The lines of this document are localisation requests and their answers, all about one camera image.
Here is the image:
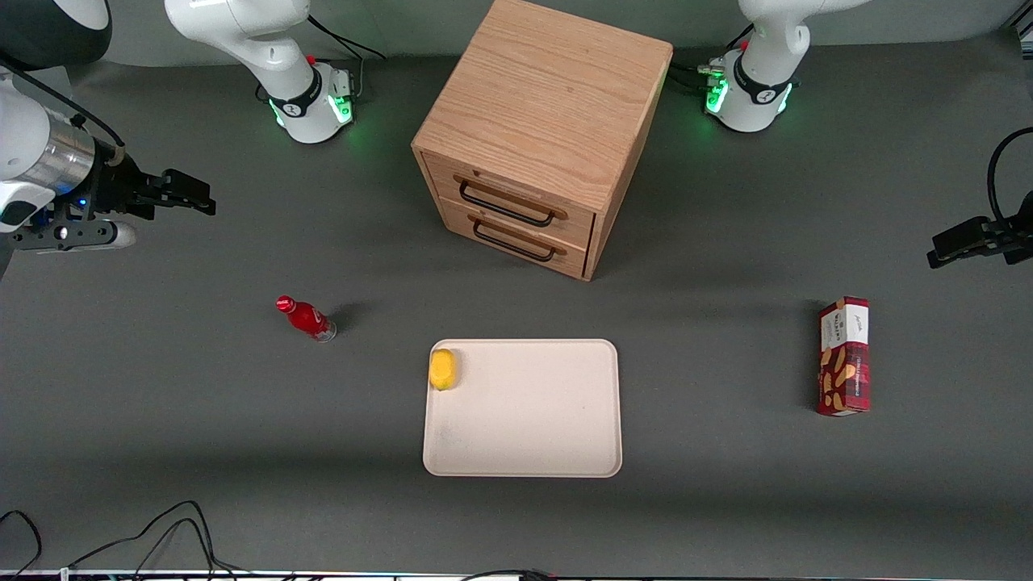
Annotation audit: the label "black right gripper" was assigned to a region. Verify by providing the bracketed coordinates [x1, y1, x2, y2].
[77, 153, 217, 223]

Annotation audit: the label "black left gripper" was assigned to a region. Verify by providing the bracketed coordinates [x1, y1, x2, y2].
[926, 191, 1033, 270]

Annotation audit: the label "wooden drawer with black handle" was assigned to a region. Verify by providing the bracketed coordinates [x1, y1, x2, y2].
[440, 198, 592, 281]
[423, 152, 599, 243]

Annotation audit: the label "wooden drawer cabinet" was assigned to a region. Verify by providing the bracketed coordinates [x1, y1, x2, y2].
[412, 0, 674, 282]

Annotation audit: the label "red cookie box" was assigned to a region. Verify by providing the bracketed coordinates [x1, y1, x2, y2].
[816, 296, 872, 417]

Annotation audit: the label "red drink bottle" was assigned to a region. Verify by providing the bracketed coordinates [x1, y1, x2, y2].
[276, 296, 337, 343]

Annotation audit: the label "yellow lemon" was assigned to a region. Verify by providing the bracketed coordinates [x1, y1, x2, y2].
[429, 349, 458, 391]

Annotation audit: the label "beige plastic tray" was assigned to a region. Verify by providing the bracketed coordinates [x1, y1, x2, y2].
[423, 339, 623, 479]

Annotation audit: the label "black left gripper cable loop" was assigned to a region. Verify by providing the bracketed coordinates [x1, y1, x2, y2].
[988, 127, 1033, 231]

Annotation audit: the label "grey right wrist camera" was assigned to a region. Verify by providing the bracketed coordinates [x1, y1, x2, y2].
[12, 219, 137, 253]

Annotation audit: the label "black cable along right arm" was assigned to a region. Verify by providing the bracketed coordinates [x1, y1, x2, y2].
[0, 55, 126, 162]

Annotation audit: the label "black right arm base cable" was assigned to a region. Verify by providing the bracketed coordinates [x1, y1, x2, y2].
[307, 15, 387, 61]

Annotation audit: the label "black left arm base cables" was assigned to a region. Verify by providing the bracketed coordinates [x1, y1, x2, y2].
[668, 24, 755, 91]

